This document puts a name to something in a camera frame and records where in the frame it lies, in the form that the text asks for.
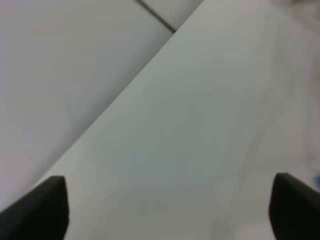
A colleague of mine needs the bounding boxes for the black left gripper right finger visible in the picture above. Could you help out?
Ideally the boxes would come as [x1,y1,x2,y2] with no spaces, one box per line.
[268,173,320,240]

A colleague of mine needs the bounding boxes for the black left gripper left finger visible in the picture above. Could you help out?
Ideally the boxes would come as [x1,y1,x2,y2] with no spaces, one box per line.
[0,176,70,240]

